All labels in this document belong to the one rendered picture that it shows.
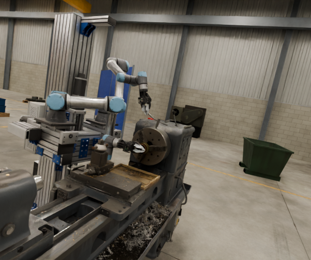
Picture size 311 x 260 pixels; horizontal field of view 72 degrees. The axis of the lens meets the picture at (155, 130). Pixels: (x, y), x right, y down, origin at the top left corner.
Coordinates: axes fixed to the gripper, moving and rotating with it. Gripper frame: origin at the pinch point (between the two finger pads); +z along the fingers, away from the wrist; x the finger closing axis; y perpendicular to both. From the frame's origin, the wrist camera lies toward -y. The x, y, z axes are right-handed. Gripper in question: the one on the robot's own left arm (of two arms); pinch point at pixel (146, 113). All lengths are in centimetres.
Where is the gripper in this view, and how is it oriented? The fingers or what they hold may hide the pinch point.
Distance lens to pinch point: 184.6
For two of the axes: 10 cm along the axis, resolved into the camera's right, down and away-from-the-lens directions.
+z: 0.9, 10.0, 0.2
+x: 9.2, -0.8, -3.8
